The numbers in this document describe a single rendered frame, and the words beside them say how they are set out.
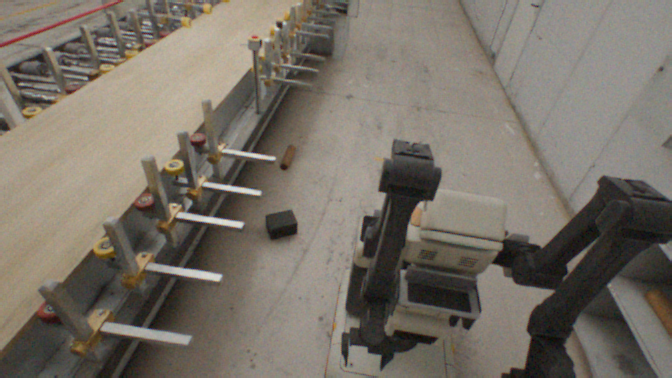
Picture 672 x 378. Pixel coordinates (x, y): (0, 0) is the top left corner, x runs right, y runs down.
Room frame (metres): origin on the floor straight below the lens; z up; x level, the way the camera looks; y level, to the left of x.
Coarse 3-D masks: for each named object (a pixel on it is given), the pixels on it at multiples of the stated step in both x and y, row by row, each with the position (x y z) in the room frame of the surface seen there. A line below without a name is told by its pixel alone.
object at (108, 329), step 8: (64, 328) 0.54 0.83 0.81; (104, 328) 0.54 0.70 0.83; (112, 328) 0.54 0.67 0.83; (120, 328) 0.55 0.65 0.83; (128, 328) 0.55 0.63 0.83; (136, 328) 0.55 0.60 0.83; (112, 336) 0.53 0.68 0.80; (120, 336) 0.53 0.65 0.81; (128, 336) 0.53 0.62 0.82; (136, 336) 0.53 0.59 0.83; (144, 336) 0.53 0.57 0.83; (152, 336) 0.53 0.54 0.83; (160, 336) 0.54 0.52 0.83; (168, 336) 0.54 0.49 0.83; (176, 336) 0.54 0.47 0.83; (184, 336) 0.55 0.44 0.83; (160, 344) 0.52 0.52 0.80; (168, 344) 0.52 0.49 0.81; (176, 344) 0.52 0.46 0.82; (184, 344) 0.52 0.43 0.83
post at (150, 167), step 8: (144, 160) 0.99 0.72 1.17; (152, 160) 1.01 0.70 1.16; (144, 168) 0.99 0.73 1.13; (152, 168) 0.99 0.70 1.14; (152, 176) 0.99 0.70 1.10; (152, 184) 0.99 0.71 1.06; (160, 184) 1.01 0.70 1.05; (152, 192) 0.99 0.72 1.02; (160, 192) 1.00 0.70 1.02; (160, 200) 0.99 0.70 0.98; (160, 208) 0.99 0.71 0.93; (168, 208) 1.02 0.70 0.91; (160, 216) 0.99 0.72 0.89; (168, 216) 1.00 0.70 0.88; (168, 232) 0.99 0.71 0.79; (168, 240) 0.99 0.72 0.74; (176, 240) 1.01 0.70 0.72
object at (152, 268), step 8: (112, 264) 0.79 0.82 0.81; (120, 264) 0.79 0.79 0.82; (152, 264) 0.81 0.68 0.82; (160, 264) 0.81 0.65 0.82; (152, 272) 0.78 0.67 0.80; (160, 272) 0.78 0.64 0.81; (168, 272) 0.78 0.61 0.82; (176, 272) 0.78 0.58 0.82; (184, 272) 0.79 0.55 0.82; (192, 272) 0.79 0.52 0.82; (200, 272) 0.80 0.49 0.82; (192, 280) 0.77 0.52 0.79; (200, 280) 0.77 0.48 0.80; (208, 280) 0.77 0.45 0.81; (216, 280) 0.77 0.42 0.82
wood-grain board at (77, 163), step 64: (256, 0) 4.34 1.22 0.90; (128, 64) 2.31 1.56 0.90; (192, 64) 2.45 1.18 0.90; (64, 128) 1.48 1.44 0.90; (128, 128) 1.56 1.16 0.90; (192, 128) 1.64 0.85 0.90; (0, 192) 1.00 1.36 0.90; (64, 192) 1.04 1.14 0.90; (128, 192) 1.09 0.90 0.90; (0, 256) 0.71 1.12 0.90; (64, 256) 0.74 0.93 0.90; (0, 320) 0.50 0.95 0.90
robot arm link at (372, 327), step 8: (360, 296) 0.54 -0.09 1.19; (368, 296) 0.54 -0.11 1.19; (392, 296) 0.54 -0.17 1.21; (368, 304) 0.51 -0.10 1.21; (376, 304) 0.51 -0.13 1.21; (384, 304) 0.52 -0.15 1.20; (368, 312) 0.48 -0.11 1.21; (376, 312) 0.48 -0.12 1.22; (368, 320) 0.46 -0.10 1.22; (376, 320) 0.46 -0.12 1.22; (384, 320) 0.48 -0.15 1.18; (368, 328) 0.45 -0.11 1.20; (376, 328) 0.45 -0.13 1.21; (384, 328) 0.45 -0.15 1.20; (368, 336) 0.44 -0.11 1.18; (376, 336) 0.44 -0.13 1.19; (384, 336) 0.44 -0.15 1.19
